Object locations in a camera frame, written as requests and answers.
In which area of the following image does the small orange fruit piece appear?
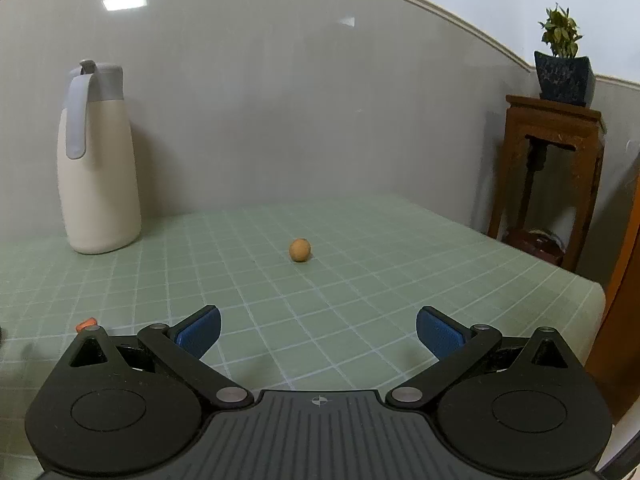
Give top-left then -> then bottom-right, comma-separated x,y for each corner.
75,318 -> 98,333

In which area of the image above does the green checkered tablecloth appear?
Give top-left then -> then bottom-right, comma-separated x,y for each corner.
1,195 -> 605,479

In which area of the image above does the small tan round fruit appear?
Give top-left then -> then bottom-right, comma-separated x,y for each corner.
288,238 -> 311,263

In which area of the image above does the white thermos jug grey lid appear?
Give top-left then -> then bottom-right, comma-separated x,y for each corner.
56,60 -> 142,255

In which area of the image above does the dark wooden plant stand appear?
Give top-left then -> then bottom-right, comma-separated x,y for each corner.
487,94 -> 606,271

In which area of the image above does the potted plant dark pot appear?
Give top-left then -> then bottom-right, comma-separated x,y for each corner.
534,4 -> 596,108

